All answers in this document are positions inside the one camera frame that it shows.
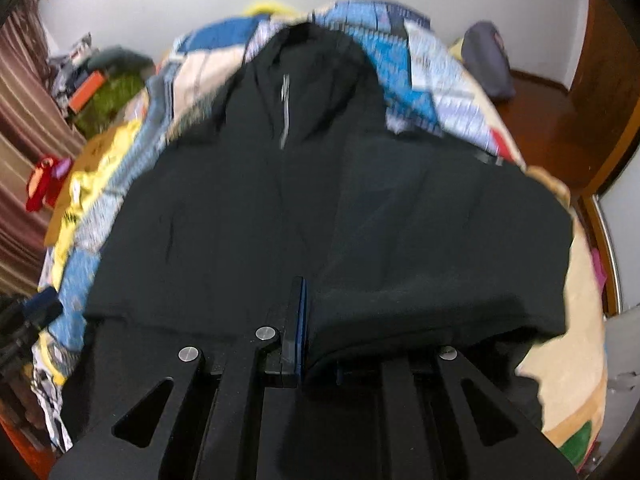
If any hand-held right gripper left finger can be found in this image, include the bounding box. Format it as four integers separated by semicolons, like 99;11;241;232
49;275;308;480

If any yellow tan printed sheet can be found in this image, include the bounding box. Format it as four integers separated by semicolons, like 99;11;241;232
46;120;146;281

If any blue patchwork blanket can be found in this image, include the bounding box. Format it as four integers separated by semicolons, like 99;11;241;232
30;0;528;453

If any striped brown curtain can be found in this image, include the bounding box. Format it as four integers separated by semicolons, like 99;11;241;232
0;0;88;296

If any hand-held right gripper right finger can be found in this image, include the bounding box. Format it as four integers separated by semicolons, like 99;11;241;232
381;344;579;480

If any cluttered shelf green box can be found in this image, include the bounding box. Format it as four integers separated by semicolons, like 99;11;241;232
75;76;148;138

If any white wardrobe door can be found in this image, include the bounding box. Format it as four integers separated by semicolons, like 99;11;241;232
579;180;640;317

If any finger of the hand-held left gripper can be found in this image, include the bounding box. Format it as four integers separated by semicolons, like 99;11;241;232
22;286;65;329

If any wooden door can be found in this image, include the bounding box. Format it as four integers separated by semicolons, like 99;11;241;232
565;0;640;196

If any black zip jacket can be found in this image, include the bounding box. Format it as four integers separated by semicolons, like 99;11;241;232
62;22;575;456

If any orange box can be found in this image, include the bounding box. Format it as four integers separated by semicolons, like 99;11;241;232
68;71;107;114

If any pile of assorted items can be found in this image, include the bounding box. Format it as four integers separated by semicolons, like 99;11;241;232
47;32;96;108

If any dark grey cloth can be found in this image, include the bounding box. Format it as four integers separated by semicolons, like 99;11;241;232
87;46;156;77

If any beige blanket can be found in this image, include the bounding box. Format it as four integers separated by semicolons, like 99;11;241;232
515;165;610;476

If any yellow pillow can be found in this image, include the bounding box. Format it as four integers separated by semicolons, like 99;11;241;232
244;0;301;17

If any grey bag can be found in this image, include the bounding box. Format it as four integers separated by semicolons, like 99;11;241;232
460;21;517;101

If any red bag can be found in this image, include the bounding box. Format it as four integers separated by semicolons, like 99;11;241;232
26;156;75;211

